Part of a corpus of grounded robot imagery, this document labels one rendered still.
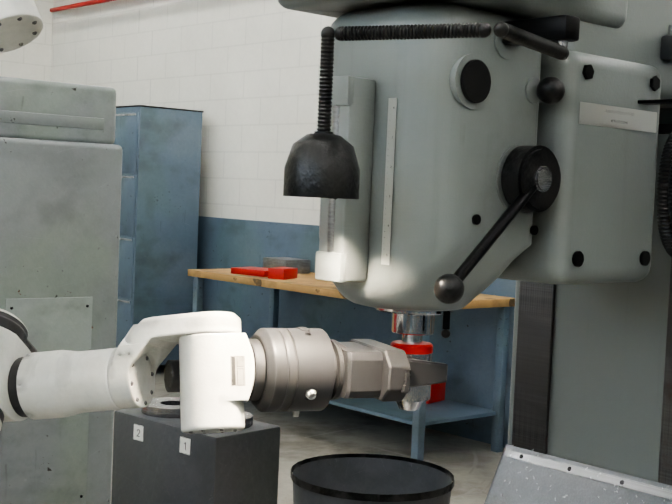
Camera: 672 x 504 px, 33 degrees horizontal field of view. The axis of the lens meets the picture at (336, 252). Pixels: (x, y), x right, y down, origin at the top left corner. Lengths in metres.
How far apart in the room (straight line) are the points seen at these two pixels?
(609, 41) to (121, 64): 8.84
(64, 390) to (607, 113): 0.66
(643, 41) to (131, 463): 0.88
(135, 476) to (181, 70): 7.74
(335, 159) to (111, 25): 9.24
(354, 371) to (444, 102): 0.29
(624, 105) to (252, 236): 7.12
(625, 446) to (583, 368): 0.12
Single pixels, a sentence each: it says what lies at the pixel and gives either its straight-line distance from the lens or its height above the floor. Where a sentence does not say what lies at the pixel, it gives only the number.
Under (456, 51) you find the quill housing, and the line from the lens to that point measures 1.16.
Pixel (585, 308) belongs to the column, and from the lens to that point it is 1.57.
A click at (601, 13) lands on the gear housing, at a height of 1.64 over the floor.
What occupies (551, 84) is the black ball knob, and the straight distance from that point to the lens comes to 1.23.
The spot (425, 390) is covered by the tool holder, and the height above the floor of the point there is 1.22.
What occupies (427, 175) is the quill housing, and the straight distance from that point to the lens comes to 1.15.
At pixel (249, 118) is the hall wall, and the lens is 8.48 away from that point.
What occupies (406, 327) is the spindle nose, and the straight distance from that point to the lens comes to 1.24.
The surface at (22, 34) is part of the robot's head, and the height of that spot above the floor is 1.57.
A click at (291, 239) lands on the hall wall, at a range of 8.02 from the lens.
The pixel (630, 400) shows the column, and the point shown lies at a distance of 1.54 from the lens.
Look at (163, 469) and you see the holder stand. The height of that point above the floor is 1.05.
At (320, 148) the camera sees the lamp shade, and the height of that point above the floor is 1.47.
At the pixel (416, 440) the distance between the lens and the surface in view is 6.10.
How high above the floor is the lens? 1.43
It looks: 3 degrees down
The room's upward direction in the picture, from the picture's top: 2 degrees clockwise
